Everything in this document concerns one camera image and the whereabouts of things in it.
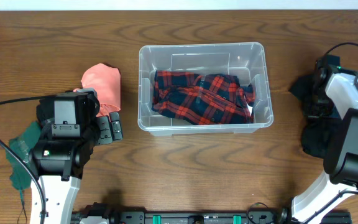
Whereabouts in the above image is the red black plaid shirt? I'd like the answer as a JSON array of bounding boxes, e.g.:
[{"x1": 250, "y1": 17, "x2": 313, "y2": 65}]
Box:
[{"x1": 152, "y1": 70, "x2": 255, "y2": 125}]

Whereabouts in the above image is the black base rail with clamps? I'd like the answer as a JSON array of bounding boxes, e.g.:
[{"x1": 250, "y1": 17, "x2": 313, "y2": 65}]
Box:
[{"x1": 70, "y1": 202, "x2": 352, "y2": 224}]

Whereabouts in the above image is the salmon pink folded cloth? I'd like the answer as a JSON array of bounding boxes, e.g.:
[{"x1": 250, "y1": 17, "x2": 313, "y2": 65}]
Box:
[{"x1": 74, "y1": 63, "x2": 121, "y2": 117}]

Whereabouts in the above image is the black garment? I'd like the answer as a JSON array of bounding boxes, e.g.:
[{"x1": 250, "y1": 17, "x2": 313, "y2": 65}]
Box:
[{"x1": 288, "y1": 74, "x2": 341, "y2": 159}]

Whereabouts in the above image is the black folded cloth left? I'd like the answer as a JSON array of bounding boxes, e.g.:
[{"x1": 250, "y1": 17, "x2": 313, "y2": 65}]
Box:
[{"x1": 36, "y1": 104, "x2": 54, "y2": 126}]

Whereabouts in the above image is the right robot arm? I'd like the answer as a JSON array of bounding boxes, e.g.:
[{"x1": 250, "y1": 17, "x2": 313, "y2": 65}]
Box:
[{"x1": 283, "y1": 54, "x2": 358, "y2": 223}]

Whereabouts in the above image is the dark green folded cloth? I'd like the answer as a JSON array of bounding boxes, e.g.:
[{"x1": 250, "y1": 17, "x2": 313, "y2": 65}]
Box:
[{"x1": 5, "y1": 120, "x2": 42, "y2": 191}]

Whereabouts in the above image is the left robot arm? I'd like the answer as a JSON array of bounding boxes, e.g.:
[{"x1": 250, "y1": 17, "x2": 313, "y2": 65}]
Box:
[{"x1": 29, "y1": 88, "x2": 123, "y2": 223}]

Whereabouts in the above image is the clear plastic storage container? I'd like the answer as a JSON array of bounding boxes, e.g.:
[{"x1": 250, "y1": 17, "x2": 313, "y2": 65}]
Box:
[{"x1": 137, "y1": 42, "x2": 273, "y2": 136}]

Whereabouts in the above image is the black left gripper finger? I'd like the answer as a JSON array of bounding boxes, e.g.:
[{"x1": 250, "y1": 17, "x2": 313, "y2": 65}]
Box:
[
  {"x1": 96, "y1": 116, "x2": 113, "y2": 145},
  {"x1": 109, "y1": 112, "x2": 123, "y2": 141}
]

